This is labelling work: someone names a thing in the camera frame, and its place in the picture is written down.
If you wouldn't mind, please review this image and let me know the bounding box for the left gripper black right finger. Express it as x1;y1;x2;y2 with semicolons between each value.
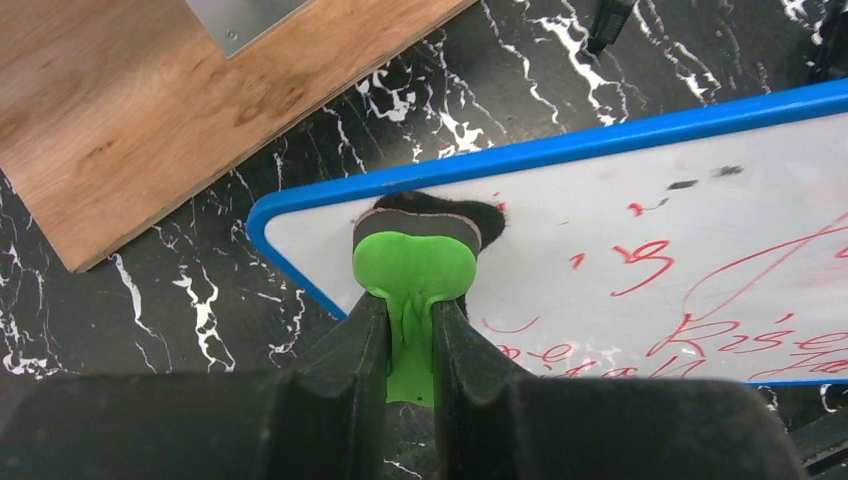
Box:
432;301;805;479

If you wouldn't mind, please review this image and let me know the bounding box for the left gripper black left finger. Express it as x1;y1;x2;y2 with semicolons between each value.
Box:
1;295;390;479

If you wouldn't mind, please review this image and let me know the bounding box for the green bone-shaped whiteboard eraser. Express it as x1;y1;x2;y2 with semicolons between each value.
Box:
352;191;507;407

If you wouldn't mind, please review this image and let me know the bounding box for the blue-framed small whiteboard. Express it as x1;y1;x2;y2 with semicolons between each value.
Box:
246;80;847;385

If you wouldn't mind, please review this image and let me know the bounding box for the brown wooden board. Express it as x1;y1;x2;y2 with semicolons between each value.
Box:
1;1;466;272

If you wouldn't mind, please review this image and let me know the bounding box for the metal bracket with black knob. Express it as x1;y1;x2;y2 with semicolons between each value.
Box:
186;0;308;58

